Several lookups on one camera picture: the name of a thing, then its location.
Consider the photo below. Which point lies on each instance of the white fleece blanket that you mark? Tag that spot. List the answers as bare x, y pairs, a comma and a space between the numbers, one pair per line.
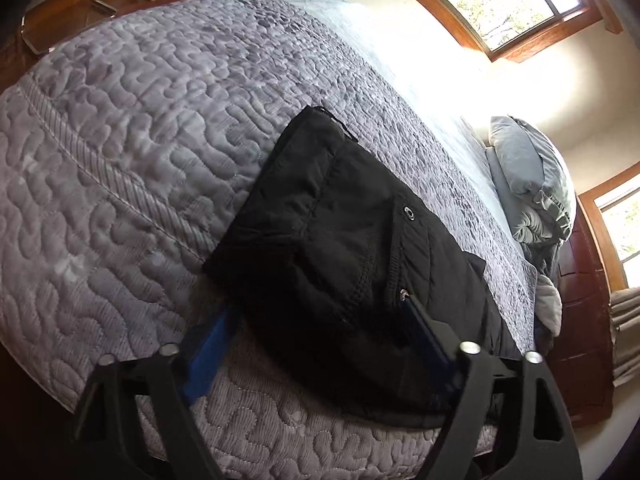
549, 305

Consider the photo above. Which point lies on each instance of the metal frame chair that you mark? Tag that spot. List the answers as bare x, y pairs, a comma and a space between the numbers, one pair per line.
60, 15

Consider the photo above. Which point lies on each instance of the pale bed sheet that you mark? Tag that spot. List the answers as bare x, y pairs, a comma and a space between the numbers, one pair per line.
500, 185

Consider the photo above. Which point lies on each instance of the black quilted jacket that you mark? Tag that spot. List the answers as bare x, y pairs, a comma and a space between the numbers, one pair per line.
325, 260

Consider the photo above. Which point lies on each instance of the light grey folded comforter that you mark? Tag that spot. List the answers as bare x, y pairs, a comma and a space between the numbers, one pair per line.
535, 170

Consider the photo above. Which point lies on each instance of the dark grey blanket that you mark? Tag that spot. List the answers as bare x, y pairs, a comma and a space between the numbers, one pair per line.
542, 257

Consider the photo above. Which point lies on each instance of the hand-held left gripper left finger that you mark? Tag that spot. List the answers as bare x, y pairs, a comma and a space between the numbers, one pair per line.
209, 357

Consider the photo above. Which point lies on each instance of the arched wooden frame window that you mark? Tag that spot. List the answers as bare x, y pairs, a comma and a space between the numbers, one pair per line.
500, 5

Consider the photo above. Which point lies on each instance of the wooden headboard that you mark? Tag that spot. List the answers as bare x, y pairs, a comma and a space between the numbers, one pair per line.
585, 320

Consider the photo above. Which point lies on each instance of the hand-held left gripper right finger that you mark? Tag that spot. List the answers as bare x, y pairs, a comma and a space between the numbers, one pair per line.
426, 332

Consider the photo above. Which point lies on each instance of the grey quilted bedspread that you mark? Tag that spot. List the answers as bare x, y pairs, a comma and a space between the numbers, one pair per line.
125, 160

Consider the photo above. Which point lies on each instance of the beige curtain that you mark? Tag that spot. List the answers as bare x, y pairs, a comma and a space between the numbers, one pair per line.
626, 335

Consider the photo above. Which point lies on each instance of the rectangular wooden frame window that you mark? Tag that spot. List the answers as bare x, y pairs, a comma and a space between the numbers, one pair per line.
622, 230

